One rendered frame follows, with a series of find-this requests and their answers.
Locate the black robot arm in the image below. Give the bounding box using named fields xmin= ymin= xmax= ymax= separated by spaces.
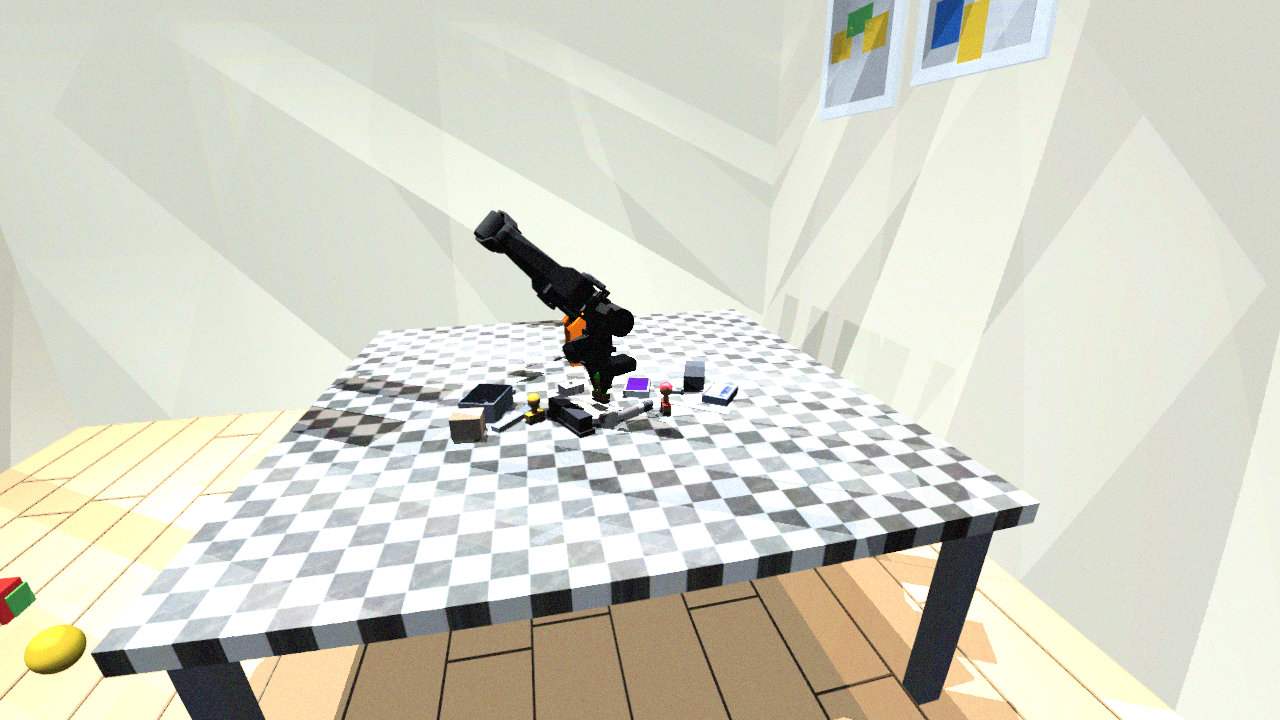
xmin=474 ymin=210 xmax=634 ymax=364

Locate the orange rubber stamp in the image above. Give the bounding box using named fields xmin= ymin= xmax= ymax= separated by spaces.
xmin=524 ymin=393 xmax=545 ymax=427

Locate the white stamp pad tin with blue label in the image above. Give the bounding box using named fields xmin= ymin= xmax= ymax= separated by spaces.
xmin=701 ymin=382 xmax=739 ymax=407

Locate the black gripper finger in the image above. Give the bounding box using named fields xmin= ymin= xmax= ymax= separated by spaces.
xmin=581 ymin=359 xmax=602 ymax=389
xmin=594 ymin=366 xmax=614 ymax=395

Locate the red rubber stamp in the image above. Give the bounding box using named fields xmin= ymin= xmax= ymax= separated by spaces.
xmin=660 ymin=383 xmax=673 ymax=416

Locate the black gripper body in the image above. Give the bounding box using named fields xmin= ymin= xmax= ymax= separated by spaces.
xmin=582 ymin=325 xmax=637 ymax=375

